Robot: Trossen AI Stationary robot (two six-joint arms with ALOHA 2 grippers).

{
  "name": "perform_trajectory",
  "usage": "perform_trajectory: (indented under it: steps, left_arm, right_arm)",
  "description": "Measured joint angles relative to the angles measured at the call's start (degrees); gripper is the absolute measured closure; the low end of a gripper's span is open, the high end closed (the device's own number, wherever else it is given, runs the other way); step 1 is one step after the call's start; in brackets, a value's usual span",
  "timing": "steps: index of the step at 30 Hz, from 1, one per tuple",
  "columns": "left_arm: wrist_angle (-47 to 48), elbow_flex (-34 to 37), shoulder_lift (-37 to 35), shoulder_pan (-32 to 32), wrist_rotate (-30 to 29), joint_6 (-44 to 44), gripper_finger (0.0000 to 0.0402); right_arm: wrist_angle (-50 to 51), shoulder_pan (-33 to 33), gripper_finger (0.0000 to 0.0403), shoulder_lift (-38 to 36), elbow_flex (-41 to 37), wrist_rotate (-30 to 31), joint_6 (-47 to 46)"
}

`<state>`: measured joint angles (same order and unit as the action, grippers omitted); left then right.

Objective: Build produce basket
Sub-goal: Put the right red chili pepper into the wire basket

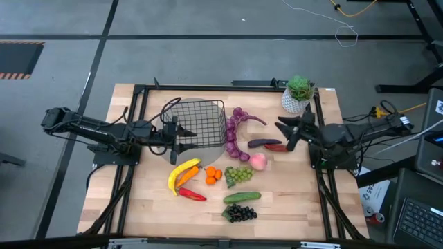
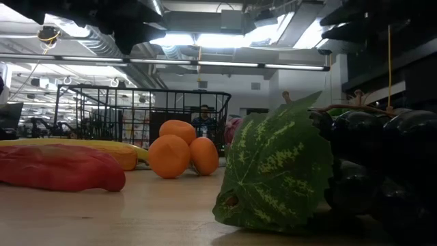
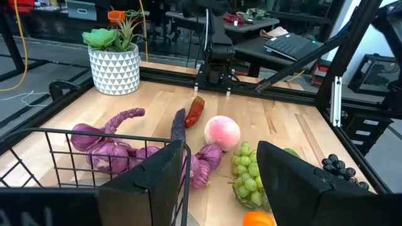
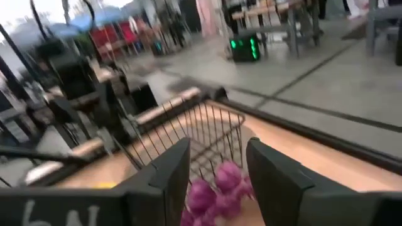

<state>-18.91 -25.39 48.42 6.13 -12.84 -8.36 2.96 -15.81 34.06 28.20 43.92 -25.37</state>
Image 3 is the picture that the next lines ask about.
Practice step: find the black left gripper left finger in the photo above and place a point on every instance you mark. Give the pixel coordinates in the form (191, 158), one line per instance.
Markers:
(150, 194)

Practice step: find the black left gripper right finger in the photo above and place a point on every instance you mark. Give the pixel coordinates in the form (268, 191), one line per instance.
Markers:
(298, 194)

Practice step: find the green cucumber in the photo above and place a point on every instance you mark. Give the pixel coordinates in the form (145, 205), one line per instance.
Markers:
(292, 152)

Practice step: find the black grape bunch with leaf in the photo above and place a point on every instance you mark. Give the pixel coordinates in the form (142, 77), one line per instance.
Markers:
(337, 164)

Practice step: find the green grape bunch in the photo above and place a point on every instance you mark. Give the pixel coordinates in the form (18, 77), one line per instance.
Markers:
(248, 175)

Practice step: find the purple grape bunch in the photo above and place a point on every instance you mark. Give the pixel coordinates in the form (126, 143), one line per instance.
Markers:
(110, 153)

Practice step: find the red chili pepper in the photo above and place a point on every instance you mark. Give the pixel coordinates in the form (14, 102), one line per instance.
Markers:
(194, 111)

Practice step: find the pink peach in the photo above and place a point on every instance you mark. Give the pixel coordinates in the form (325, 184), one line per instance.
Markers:
(221, 132)

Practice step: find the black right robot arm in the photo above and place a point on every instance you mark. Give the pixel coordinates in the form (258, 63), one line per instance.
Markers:
(220, 47)

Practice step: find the bunch of orange tomatoes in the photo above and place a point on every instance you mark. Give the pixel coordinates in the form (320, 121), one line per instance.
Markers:
(257, 219)

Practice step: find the purple eggplant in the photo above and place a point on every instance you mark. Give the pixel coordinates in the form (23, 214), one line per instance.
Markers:
(179, 125)

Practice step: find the black labelled drawer cabinet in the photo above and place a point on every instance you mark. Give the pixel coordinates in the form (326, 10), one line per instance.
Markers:
(358, 132)

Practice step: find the succulent in patterned white pot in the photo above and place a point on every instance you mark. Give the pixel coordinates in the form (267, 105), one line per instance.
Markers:
(114, 72)

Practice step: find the black open equipment box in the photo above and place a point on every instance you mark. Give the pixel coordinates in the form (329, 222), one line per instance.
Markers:
(356, 75)

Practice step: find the open laptop with keyboard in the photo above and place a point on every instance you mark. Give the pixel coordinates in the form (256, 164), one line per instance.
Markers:
(289, 45)

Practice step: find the black desk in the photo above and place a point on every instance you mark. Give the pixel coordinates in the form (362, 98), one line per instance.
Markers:
(251, 50)

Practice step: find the beige cloth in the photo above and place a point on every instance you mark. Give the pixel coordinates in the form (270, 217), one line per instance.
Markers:
(276, 32)

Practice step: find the grey table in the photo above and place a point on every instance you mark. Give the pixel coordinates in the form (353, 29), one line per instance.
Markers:
(257, 23)

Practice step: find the orange plastic object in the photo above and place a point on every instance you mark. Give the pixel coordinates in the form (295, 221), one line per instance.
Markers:
(116, 16)

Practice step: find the green crumpled object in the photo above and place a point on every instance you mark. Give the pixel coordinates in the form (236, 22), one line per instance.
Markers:
(257, 13)

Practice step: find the red object on table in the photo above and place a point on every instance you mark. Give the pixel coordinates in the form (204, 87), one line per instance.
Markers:
(234, 19)

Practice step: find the grey storage bin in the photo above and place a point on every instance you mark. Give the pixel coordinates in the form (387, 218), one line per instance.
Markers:
(81, 11)

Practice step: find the red crate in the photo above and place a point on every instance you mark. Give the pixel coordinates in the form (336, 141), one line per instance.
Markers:
(20, 5)

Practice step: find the silver frame bracket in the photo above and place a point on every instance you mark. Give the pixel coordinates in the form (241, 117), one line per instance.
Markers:
(336, 100)

